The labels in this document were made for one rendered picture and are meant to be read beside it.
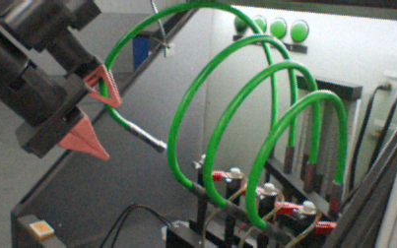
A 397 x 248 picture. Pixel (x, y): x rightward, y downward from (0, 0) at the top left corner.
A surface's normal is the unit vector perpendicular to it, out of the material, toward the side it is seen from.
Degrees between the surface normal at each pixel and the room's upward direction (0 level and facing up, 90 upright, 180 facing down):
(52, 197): 90
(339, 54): 90
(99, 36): 90
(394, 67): 90
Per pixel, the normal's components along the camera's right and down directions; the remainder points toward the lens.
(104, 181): 0.66, 0.26
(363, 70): -0.75, 0.14
